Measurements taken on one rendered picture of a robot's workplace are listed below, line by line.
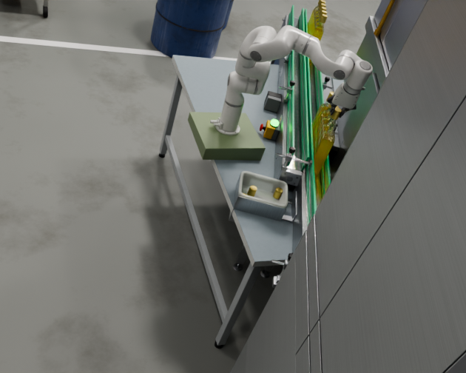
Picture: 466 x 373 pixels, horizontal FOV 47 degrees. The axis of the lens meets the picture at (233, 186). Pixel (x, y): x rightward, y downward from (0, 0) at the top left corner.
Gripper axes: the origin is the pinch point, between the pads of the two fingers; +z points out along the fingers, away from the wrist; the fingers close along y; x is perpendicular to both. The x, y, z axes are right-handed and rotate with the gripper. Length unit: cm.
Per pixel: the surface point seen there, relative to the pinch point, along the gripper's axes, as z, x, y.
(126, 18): 182, -228, 142
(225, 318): 79, 75, 21
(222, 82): 59, -58, 49
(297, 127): 34.9, -16.6, 7.5
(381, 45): -13.3, -36.1, -15.0
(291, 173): 24.7, 21.3, 10.9
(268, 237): 29, 55, 17
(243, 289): 51, 71, 20
